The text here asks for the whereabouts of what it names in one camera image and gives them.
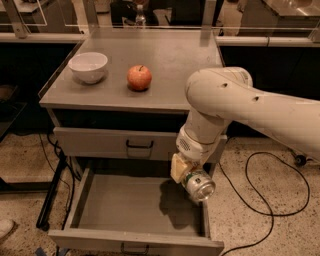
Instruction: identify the white shoe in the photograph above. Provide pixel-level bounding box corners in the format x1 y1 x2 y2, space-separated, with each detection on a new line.
0 219 15 239

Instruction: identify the grey drawer cabinet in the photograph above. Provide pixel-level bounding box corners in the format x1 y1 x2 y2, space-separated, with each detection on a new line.
37 27 239 256

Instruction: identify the black table leg frame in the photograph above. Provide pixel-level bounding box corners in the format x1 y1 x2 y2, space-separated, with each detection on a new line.
36 152 66 231

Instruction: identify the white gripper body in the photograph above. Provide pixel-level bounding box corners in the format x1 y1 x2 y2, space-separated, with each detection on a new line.
176 128 217 164

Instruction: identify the black floor cable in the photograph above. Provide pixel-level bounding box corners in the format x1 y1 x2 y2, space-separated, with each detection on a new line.
218 151 311 256

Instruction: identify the white ceramic bowl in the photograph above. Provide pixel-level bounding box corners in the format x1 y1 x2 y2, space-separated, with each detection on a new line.
68 52 108 84

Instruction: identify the silver 7up can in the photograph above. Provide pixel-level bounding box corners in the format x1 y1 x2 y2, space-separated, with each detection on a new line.
182 169 216 202

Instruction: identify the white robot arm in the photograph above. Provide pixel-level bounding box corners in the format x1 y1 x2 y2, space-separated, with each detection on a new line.
171 67 320 183

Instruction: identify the open middle drawer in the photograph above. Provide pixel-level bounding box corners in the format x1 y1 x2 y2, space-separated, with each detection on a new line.
49 169 224 256

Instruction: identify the red apple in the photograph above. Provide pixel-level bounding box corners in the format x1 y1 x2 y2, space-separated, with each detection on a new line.
127 65 152 91

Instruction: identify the closed top drawer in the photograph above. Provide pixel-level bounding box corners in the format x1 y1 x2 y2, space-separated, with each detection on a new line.
53 126 228 164

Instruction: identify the black wheeled cart base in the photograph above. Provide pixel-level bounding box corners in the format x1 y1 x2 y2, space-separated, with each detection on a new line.
292 151 308 167

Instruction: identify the clear water bottle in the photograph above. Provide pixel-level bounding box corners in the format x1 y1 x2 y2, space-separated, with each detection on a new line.
135 5 146 28

